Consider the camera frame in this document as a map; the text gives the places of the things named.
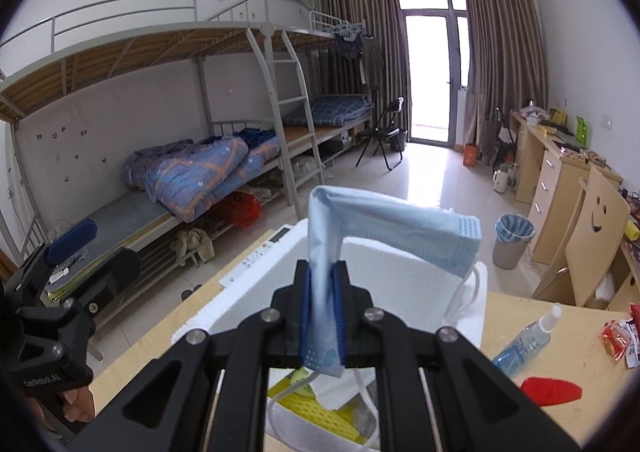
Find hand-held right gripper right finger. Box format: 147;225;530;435
331;260;581;452

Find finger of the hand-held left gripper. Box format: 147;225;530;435
47;247;142;333
5;219;98;313

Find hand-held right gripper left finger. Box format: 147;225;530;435
65;259;313;452

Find white foam box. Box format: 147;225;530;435
171;218;488;452

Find yellow foam net sleeve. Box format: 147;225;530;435
267;367;376;443

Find blue face mask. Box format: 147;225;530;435
302;185;488;379

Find person's left hand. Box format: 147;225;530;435
57;384;97;425

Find beige clothes pile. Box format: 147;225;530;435
170;228;216;267

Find white remote control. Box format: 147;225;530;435
219;227;295;289

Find blue plaid quilt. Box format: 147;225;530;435
123;136;281;224

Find red plastic bag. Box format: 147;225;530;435
220;192;262;227

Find grey trash bin blue bag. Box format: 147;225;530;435
492;214;536;271

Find clear spray bottle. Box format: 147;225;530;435
492;303;563;379

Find dark blue garment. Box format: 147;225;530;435
232;128;276;150

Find black folding chair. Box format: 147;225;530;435
355;98;406;171

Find blue checked folded quilt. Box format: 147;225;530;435
284;94;375;129

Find white lotion bottle red pump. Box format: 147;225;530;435
520;374;583;408

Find wooden desk with drawers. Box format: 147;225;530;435
510;109;623;265

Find glass balcony door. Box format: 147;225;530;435
395;0;471;145

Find wooden smiley face chair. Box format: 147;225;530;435
532;166;632;307

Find hanging dark clothes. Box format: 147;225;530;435
334;24;386;87

